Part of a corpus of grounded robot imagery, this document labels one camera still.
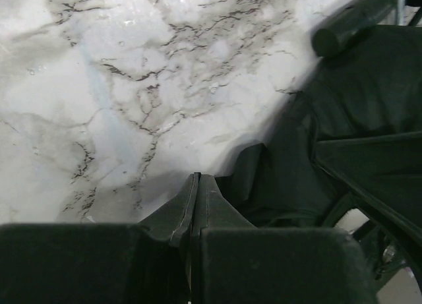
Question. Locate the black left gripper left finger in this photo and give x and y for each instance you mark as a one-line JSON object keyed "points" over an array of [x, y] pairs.
{"points": [[101, 263]]}

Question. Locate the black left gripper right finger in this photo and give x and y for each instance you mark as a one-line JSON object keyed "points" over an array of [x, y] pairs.
{"points": [[235, 262]]}

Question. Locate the black folding umbrella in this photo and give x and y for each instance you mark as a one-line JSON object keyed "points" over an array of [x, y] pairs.
{"points": [[350, 139]]}

